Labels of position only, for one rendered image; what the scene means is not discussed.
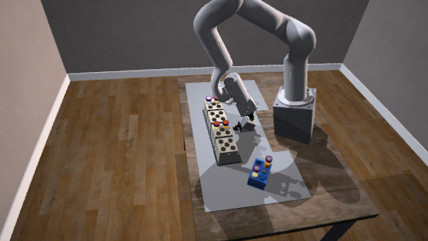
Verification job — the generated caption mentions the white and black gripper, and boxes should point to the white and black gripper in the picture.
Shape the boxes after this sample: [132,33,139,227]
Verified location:
[235,96,258,121]

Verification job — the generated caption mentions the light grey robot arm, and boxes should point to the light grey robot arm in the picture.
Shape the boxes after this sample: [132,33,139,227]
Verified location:
[193,0,316,107]

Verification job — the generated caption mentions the blue tube rack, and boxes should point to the blue tube rack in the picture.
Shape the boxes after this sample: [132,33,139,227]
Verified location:
[247,159,272,190]

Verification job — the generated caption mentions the grey bench mat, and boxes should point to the grey bench mat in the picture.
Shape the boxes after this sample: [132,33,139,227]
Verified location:
[185,80,311,213]

